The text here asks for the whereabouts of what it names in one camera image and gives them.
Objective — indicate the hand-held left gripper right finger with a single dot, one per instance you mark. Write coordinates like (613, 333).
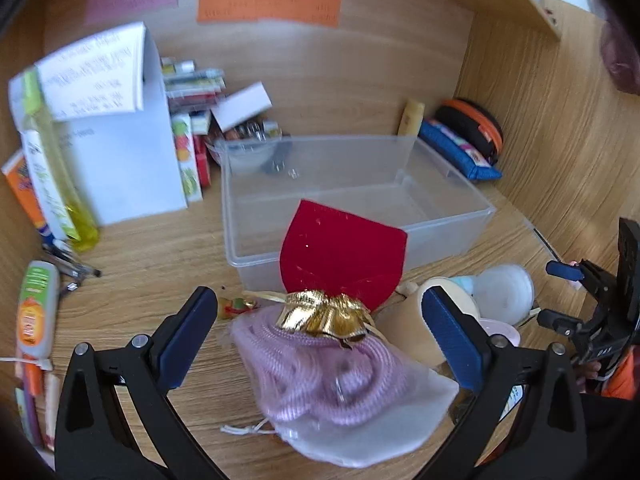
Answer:
(450, 341)

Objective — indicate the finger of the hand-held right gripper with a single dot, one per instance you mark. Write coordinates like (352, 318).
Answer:
(557, 320)
(565, 269)

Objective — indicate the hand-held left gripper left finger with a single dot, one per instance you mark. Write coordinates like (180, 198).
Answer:
(187, 331)

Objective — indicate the beige candle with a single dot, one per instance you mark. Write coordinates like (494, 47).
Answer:
(407, 325)

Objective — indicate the white round plastic container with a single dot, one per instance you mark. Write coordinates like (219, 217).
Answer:
(502, 287)

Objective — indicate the red velvet pouch gold trim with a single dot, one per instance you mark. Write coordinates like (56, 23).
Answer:
(340, 250)

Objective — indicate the clear plastic storage box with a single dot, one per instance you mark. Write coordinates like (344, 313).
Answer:
(350, 180)

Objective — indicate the person's right forearm orange sleeve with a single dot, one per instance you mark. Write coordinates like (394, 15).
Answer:
(624, 377)

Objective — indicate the wooden desktop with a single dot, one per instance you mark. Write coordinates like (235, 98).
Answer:
(150, 260)

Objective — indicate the person's right hand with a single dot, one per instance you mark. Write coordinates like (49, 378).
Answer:
(587, 371)

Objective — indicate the green orange sunscreen tube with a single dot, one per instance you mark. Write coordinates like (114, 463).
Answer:
(35, 310)

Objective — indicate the blue patchwork pouch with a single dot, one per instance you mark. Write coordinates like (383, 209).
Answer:
(460, 152)

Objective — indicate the beige stick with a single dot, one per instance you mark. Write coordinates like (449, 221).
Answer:
(51, 410)

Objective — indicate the orange pen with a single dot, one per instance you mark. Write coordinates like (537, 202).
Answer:
(31, 380)

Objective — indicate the black orange zip case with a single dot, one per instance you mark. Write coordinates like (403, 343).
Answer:
(477, 122)

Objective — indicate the fruit printed box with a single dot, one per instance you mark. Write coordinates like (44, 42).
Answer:
(186, 160)

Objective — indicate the red small box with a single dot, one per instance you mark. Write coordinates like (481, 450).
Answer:
(202, 160)

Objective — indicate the glass bowl with small clips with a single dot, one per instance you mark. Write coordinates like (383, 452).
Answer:
(245, 142)

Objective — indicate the yellow spray bottle green cap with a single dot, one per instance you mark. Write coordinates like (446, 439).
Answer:
(50, 170)

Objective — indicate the beige cosmetic tube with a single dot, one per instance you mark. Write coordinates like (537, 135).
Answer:
(412, 117)

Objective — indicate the orange cardboard box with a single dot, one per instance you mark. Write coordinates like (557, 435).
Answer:
(20, 180)

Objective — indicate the white card box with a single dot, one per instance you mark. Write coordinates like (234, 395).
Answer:
(240, 105)

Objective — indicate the stack of colourful booklets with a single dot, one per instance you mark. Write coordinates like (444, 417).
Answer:
(192, 85)

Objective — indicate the wooden shelf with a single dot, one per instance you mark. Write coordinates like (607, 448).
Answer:
(530, 0)

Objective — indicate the printed white paper sheet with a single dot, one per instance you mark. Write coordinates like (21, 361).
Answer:
(90, 70)

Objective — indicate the orange paper note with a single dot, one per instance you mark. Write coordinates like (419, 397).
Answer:
(270, 4)

